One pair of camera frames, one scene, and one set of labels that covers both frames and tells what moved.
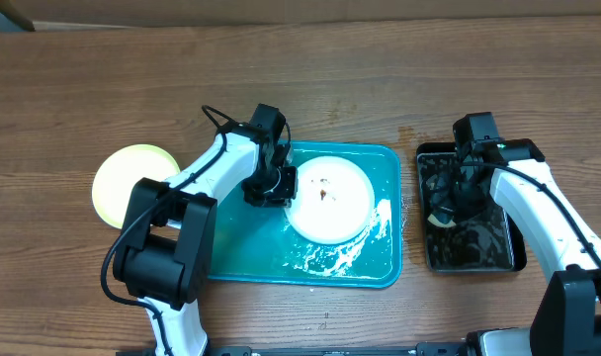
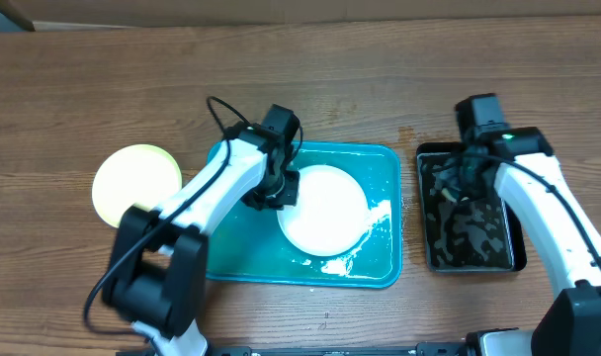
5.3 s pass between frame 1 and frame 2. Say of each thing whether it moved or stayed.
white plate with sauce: moved
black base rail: stayed
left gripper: stayed
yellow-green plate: stayed
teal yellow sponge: moved
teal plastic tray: stayed
